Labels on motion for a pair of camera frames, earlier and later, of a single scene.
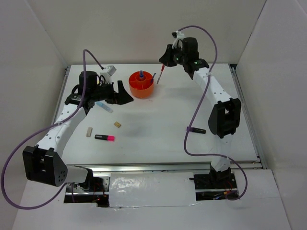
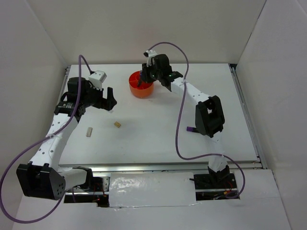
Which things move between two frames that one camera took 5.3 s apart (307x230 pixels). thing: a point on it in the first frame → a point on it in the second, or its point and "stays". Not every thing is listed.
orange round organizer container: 141,84 stays
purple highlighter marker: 196,130 stays
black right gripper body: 175,56 → 150,74
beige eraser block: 89,132 stays
